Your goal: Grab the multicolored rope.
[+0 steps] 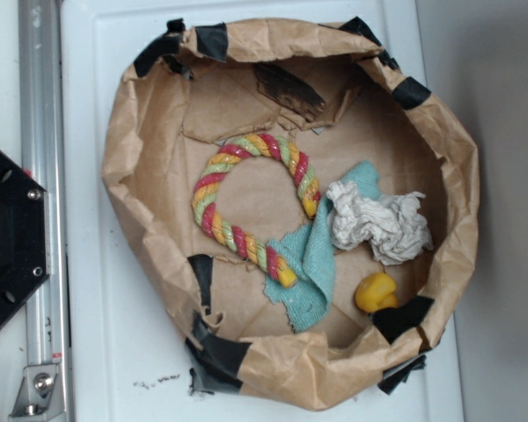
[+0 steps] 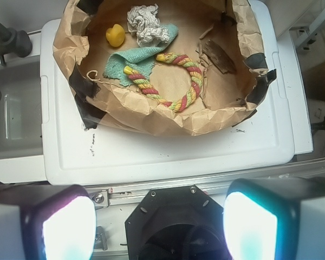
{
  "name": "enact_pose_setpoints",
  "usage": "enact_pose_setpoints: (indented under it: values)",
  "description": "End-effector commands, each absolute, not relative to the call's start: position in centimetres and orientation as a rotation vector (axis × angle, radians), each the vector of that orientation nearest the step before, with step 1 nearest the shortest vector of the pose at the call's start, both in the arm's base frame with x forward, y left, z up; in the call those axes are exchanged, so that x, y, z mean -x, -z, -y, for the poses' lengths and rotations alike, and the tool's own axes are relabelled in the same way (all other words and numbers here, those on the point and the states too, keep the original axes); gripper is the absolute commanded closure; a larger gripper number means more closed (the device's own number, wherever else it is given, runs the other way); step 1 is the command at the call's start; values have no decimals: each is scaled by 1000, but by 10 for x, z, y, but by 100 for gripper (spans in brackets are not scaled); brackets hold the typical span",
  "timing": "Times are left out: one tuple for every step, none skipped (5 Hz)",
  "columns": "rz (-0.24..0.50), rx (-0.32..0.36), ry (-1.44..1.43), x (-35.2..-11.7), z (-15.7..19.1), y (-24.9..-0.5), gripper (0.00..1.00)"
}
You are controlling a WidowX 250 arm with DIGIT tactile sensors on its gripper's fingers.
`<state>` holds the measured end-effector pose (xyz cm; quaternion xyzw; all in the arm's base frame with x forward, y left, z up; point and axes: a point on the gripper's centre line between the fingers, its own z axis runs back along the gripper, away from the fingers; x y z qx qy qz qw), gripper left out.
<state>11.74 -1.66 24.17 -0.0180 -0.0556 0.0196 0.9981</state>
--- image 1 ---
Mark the yellow rubber duck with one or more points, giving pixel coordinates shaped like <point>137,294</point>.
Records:
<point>376,292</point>

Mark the brown paper bag bin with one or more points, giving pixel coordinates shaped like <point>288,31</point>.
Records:
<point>337,94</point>

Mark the white tray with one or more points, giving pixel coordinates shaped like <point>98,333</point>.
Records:
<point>129,363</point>

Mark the crumpled white paper towel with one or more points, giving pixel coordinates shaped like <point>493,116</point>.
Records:
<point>391,225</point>

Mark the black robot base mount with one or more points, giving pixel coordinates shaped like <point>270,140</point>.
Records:
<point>23,248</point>

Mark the metal corner bracket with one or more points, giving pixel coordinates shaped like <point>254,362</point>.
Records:
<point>40,395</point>

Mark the multicolored twisted rope toy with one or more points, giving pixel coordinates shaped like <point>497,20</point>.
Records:
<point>235,239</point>

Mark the teal cloth towel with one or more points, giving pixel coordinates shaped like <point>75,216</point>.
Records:
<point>310,254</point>

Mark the aluminum extrusion rail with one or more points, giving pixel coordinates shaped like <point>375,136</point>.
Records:
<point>48,310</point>

